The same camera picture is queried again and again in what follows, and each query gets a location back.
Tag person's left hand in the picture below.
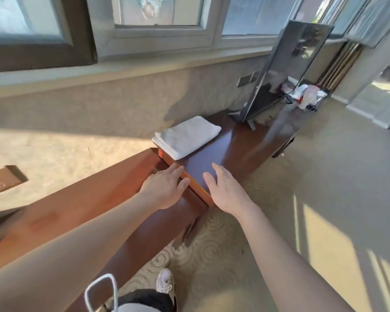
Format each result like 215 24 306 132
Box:
139 163 191 210

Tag person's right hand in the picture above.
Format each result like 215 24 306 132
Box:
203 163 257 221

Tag person's right forearm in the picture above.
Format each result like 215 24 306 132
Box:
237 205 356 312

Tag person's left forearm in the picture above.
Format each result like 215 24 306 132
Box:
0 191 160 312

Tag low brown wooden cabinet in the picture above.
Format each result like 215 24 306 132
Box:
157 107 312 208

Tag white folded towel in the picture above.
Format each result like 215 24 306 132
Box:
151 116 222 161

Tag white shoe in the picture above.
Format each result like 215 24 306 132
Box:
156 268 176 295

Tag black trousers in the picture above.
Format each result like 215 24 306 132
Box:
109 289 178 312

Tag white and red plastic bag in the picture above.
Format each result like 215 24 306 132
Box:
292 84 328 111

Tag black flat screen television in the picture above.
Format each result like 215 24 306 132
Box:
228 20 335 132

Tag sheer grey curtain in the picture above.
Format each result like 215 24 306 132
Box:
344 0 390 48

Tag grey wall socket panel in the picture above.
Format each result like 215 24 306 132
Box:
237 71 261 88

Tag white cord loop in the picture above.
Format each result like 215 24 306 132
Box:
84 273 119 312

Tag grey window frame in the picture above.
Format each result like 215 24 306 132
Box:
86 0 348 60

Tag brown wall socket panel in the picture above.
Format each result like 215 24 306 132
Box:
0 165 29 197

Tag dark brown window frame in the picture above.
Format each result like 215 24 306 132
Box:
0 0 98 73

